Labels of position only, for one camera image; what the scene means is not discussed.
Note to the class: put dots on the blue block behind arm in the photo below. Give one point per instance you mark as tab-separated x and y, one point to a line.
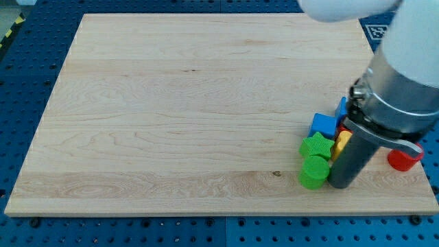
341	111

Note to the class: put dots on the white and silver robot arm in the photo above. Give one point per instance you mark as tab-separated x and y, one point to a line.
397	95

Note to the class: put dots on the light wooden board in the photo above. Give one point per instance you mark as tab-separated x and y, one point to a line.
201	115

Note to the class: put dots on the green star block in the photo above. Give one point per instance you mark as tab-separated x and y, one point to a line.
316	145

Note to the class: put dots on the green cylinder block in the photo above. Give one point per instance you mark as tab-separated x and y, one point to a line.
314	172

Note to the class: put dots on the blue cube block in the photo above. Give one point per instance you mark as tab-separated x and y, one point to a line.
324	124

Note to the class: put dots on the red block behind yellow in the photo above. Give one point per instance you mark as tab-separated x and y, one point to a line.
340	128

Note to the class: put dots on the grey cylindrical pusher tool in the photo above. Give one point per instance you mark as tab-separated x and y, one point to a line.
367	138

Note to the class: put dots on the black and white fiducial tag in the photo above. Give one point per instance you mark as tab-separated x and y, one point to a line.
376	32

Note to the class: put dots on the red cylinder block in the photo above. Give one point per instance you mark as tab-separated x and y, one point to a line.
404	162

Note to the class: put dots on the yellow black hazard tape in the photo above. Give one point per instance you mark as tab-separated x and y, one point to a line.
12	31

